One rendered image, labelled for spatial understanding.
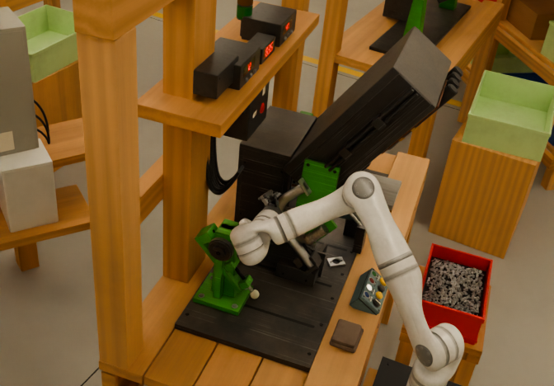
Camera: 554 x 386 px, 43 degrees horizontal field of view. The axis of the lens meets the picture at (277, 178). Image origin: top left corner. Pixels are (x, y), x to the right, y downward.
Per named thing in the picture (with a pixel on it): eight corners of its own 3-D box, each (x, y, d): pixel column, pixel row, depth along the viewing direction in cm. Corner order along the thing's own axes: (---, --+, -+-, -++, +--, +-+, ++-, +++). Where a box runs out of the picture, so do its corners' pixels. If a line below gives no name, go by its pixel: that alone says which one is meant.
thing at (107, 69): (294, 129, 314) (321, -99, 260) (128, 370, 195) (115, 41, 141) (275, 124, 316) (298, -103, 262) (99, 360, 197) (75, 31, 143)
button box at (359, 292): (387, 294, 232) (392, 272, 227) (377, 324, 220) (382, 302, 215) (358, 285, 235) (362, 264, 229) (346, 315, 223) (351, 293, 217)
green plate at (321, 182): (332, 221, 232) (345, 162, 225) (326, 229, 224) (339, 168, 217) (299, 212, 234) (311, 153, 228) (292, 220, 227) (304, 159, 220)
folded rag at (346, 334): (338, 322, 214) (340, 316, 213) (363, 331, 212) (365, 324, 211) (328, 345, 206) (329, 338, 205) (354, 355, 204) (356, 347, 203)
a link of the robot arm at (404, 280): (371, 273, 176) (399, 261, 181) (420, 376, 171) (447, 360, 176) (392, 264, 168) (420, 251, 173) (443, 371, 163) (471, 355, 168)
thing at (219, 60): (237, 77, 198) (239, 54, 194) (217, 100, 186) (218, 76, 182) (214, 72, 199) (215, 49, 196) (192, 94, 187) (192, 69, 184)
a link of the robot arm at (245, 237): (226, 228, 180) (275, 205, 181) (240, 259, 181) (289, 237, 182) (227, 233, 173) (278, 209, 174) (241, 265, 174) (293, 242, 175)
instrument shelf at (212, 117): (318, 24, 253) (320, 13, 251) (220, 138, 181) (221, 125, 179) (253, 10, 259) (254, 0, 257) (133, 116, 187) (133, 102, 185)
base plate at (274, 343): (387, 178, 288) (388, 174, 287) (309, 373, 200) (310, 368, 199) (290, 152, 297) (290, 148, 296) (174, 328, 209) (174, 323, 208)
